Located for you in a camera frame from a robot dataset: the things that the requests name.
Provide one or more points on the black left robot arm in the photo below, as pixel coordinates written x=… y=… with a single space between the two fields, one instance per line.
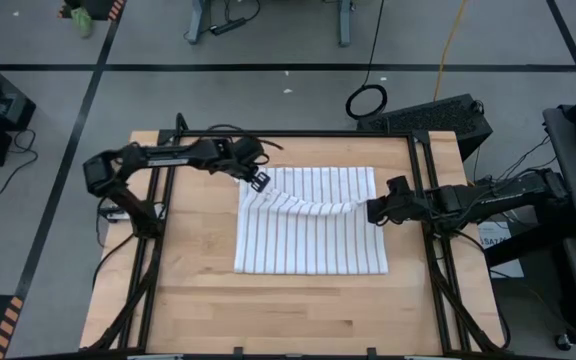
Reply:
x=168 y=156

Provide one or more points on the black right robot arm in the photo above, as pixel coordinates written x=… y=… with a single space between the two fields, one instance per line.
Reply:
x=493 y=197

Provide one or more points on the white paper sheet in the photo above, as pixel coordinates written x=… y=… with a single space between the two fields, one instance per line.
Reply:
x=505 y=260

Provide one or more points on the grey desk leg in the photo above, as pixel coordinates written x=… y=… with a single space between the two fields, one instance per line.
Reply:
x=345 y=25
x=198 y=20

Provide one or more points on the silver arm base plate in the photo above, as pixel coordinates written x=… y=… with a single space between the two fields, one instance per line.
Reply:
x=115 y=216

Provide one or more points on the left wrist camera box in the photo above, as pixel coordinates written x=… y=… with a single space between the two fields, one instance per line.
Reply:
x=249 y=149

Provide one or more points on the black perforated computer tower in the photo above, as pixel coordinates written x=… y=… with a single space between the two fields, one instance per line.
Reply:
x=433 y=117

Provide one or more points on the white striped towel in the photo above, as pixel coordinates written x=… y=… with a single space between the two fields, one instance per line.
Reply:
x=308 y=240

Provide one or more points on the person's foot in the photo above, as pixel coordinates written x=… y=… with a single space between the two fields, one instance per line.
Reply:
x=84 y=22

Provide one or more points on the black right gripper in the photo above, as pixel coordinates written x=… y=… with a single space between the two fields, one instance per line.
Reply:
x=403 y=207

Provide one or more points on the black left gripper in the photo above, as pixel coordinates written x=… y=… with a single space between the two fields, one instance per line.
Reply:
x=220 y=156

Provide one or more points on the black metal table frame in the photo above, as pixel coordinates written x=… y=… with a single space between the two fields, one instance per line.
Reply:
x=318 y=133

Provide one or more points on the black caster wheel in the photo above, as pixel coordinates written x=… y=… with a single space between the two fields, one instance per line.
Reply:
x=563 y=342

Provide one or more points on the black power strip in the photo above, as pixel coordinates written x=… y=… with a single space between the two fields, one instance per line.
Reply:
x=228 y=26

